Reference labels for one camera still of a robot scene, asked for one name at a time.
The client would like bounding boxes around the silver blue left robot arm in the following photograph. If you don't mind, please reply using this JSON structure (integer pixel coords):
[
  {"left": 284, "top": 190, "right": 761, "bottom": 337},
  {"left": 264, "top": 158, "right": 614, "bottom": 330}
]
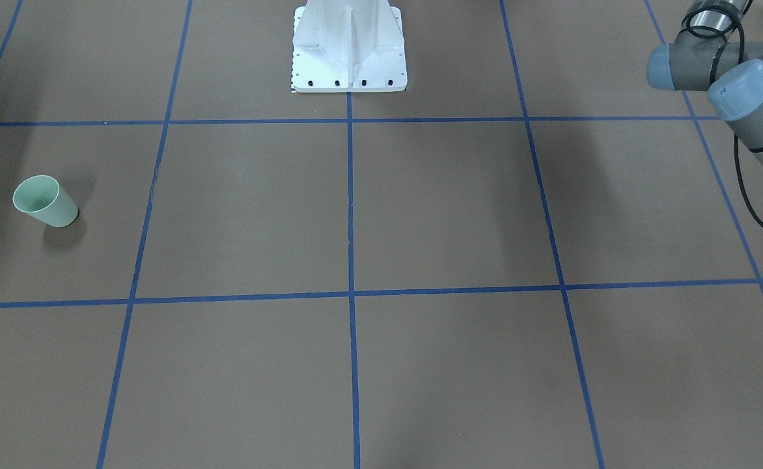
[{"left": 646, "top": 1, "right": 763, "bottom": 167}]

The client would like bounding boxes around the green plastic cup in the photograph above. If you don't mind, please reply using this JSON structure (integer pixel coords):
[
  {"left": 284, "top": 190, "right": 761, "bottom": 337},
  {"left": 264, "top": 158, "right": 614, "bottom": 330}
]
[{"left": 12, "top": 175, "right": 80, "bottom": 228}]

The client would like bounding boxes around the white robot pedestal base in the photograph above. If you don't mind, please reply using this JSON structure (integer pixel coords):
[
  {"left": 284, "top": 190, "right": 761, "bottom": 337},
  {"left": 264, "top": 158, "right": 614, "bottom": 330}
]
[{"left": 290, "top": 1, "right": 408, "bottom": 93}]

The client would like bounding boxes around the black camera cable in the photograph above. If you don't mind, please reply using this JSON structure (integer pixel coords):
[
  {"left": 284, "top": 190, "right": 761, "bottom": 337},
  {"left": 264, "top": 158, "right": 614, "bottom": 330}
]
[{"left": 681, "top": 0, "right": 763, "bottom": 236}]

